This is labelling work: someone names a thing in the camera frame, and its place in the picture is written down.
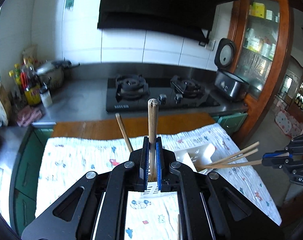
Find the black gas stove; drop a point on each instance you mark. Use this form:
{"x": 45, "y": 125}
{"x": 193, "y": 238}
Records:
{"x": 130, "y": 93}

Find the small white jar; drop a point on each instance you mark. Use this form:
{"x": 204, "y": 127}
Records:
{"x": 45, "y": 97}

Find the dark wooden chopstick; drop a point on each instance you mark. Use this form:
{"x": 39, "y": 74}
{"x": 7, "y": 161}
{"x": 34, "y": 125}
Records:
{"x": 153, "y": 110}

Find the wall power socket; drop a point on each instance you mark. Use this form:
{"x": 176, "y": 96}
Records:
{"x": 209, "y": 46}

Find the white plastic utensil holder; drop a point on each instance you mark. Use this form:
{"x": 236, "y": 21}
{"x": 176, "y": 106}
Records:
{"x": 196, "y": 157}

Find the pink cloth on counter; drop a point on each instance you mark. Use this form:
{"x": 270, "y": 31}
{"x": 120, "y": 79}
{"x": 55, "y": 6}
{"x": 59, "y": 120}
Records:
{"x": 28, "y": 115}

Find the metal pot with lid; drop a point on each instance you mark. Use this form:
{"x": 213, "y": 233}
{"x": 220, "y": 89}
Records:
{"x": 51, "y": 73}

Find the green base cabinet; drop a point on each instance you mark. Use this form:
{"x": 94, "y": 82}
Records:
{"x": 26, "y": 181}

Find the green wall hook plate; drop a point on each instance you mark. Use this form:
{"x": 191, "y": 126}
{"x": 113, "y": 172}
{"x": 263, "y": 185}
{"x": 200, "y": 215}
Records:
{"x": 69, "y": 4}

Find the black rice cooker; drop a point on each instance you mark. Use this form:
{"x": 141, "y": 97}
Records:
{"x": 228, "y": 84}

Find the black range hood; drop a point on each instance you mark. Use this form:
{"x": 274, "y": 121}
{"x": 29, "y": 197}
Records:
{"x": 192, "y": 19}

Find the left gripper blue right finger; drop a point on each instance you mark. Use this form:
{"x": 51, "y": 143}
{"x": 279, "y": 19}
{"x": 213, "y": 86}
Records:
{"x": 159, "y": 162}

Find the dark chopstick in holder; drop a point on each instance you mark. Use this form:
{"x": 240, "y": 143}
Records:
{"x": 123, "y": 131}

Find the white cartoon print tablecloth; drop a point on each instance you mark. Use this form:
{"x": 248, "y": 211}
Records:
{"x": 149, "y": 215}

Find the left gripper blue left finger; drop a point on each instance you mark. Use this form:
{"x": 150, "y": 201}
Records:
{"x": 144, "y": 164}

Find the wooden glass door cabinet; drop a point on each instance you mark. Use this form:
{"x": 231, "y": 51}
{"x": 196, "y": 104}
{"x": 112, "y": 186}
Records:
{"x": 263, "y": 33}

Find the yellow label oil bottle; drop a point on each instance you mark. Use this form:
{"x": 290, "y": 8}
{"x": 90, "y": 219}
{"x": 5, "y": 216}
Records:
{"x": 31, "y": 85}

